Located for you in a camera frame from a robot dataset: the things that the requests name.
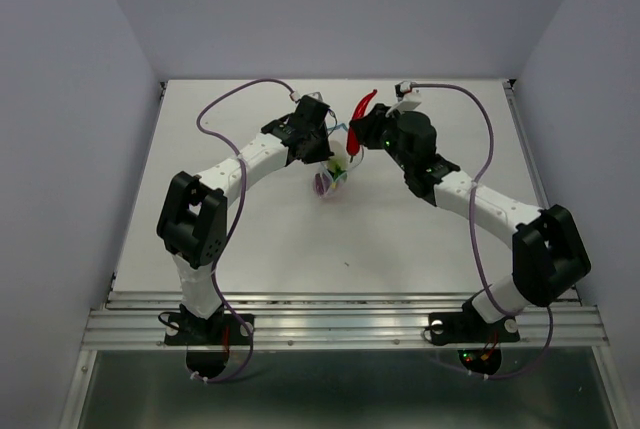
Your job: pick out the white daikon radish with leaves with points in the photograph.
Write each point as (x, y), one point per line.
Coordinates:
(338, 163)

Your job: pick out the aluminium front frame rails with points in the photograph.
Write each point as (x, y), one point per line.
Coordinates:
(332, 321)

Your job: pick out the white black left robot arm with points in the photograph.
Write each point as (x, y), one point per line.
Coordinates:
(193, 223)

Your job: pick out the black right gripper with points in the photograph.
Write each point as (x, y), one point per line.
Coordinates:
(370, 125)

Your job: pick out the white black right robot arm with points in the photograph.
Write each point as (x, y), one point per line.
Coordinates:
(548, 255)

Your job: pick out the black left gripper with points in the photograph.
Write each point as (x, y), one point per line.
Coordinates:
(324, 152)

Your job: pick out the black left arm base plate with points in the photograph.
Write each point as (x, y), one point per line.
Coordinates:
(185, 329)

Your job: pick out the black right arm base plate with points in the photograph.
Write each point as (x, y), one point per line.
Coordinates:
(444, 328)

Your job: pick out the clear zip top bag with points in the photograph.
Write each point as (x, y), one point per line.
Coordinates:
(341, 134)

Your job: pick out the purple red onion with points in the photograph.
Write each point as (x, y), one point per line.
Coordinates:
(322, 183)

